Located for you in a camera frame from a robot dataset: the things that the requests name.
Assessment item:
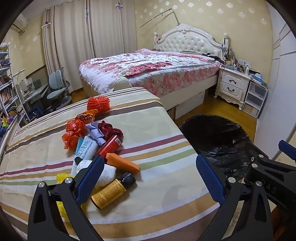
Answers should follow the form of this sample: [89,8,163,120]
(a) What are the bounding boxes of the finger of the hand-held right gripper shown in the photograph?
[248,141,271,168]
[278,139,296,163]

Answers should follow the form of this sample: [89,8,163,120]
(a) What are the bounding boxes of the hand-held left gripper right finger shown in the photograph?
[196,153,270,241]

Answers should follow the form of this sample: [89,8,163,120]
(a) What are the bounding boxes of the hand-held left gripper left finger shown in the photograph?
[27,156,105,241]

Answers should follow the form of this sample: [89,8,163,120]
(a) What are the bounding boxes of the white tissue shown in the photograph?
[76,159,117,188]

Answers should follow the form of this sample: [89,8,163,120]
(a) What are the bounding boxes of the amber bottle with black cap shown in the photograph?
[91,173,136,209]

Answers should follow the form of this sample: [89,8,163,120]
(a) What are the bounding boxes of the white cream tube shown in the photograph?
[79,136,99,161]

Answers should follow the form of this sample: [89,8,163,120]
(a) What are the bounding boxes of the yellow bumpy plastic item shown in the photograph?
[56,173,75,219]

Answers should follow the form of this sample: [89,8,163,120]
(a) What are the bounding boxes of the teal and silver tube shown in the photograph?
[70,137,86,176]

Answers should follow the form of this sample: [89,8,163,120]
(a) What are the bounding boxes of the orange box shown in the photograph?
[106,153,141,175]

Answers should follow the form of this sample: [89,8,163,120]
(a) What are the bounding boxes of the black bagged trash bin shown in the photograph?
[178,113,259,183]

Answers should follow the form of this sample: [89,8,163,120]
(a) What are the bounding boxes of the red can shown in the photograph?
[97,135,123,158]

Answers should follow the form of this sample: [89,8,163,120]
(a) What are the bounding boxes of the lavender paper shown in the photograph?
[85,122,107,146]

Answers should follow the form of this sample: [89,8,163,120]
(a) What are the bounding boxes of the orange plastic bag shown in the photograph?
[61,120,87,151]

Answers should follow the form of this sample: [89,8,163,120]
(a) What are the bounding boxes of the dark red wrapper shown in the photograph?
[98,120,124,141]

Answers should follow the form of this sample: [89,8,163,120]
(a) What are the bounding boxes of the orange foil wrapper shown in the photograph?
[74,109,102,124]

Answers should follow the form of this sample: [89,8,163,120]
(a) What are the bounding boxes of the orange foam net bundle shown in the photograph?
[87,97,110,114]

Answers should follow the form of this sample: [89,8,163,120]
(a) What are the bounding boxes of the plastic drawer unit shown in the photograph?
[242,80,269,118]

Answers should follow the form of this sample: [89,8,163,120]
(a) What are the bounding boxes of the white wardrobe door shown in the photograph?
[253,14,296,163]

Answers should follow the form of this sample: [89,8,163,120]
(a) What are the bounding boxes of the white nightstand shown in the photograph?
[214,66,251,110]

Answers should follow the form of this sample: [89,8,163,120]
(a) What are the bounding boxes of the striped tablecloth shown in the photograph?
[0,87,220,241]

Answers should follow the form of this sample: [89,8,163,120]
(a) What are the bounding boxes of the white storage box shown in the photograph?
[174,90,206,120]

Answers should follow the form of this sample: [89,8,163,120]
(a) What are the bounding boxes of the clutter of small bottles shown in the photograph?
[222,53,257,75]

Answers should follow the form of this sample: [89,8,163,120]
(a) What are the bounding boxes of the pile of colourful toys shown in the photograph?
[0,116,14,139]

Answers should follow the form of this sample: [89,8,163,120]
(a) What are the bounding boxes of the white quilted round cushion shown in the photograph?
[113,77,132,91]

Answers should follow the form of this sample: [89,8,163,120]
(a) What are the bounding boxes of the grey study desk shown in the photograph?
[15,77,49,116]

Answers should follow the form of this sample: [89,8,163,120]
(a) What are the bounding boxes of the grey desk chair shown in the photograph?
[45,67,72,109]

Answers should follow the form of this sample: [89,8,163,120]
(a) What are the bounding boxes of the dark clothes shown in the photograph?
[201,53,220,61]

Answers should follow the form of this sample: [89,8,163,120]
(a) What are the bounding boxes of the bookshelf with books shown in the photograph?
[0,43,26,130]

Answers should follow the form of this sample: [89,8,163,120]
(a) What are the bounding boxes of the floral blanket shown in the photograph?
[79,48,221,99]

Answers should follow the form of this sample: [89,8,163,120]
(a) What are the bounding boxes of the beige curtain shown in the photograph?
[43,0,95,76]
[89,0,138,58]

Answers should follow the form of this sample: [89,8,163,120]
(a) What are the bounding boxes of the white air conditioner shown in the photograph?
[11,15,28,32]

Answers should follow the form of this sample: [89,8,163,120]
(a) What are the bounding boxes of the thin metal pole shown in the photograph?
[139,8,182,29]

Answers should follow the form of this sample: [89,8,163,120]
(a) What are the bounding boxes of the white wooden rail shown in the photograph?
[0,119,21,160]

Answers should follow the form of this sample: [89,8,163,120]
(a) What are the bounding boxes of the white bed frame tufted headboard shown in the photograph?
[80,23,232,121]

